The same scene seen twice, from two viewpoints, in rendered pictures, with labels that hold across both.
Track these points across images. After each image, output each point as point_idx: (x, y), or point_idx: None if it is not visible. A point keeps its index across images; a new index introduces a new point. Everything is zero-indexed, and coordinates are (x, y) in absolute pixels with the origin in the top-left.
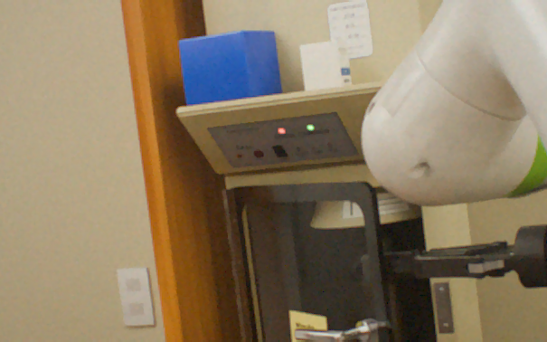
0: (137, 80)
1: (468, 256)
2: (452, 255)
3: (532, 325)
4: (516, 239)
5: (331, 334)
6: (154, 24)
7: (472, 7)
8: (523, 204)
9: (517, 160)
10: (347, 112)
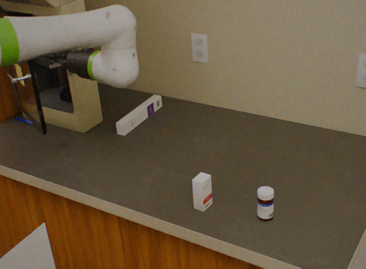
0: None
1: (50, 60)
2: (50, 56)
3: (145, 59)
4: (67, 55)
5: (12, 78)
6: None
7: None
8: (142, 10)
9: None
10: None
